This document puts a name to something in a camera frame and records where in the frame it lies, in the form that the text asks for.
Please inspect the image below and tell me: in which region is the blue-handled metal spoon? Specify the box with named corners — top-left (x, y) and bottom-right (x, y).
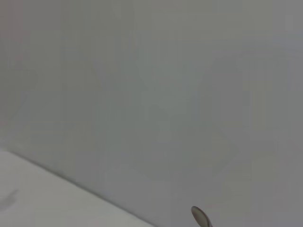
top-left (191, 205), bottom-right (212, 227)

